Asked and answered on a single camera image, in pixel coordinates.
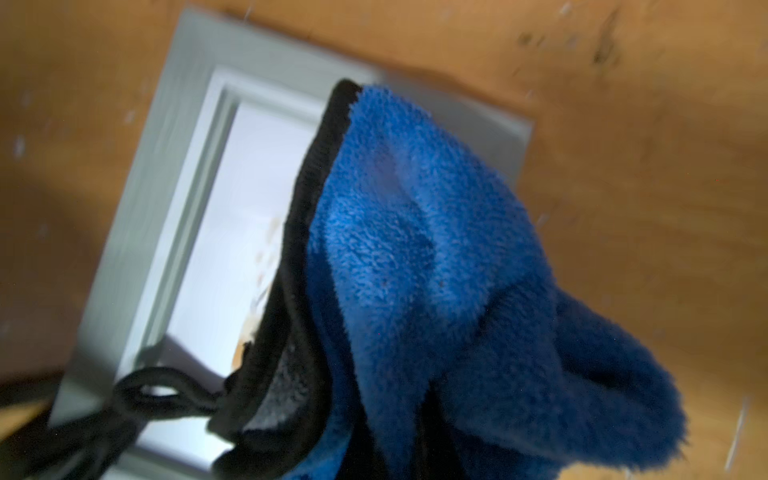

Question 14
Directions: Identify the blue microfiber cloth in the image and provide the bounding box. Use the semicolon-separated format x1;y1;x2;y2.
110;77;688;480

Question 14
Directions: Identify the light green picture frame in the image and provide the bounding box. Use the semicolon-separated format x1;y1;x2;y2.
27;9;533;479

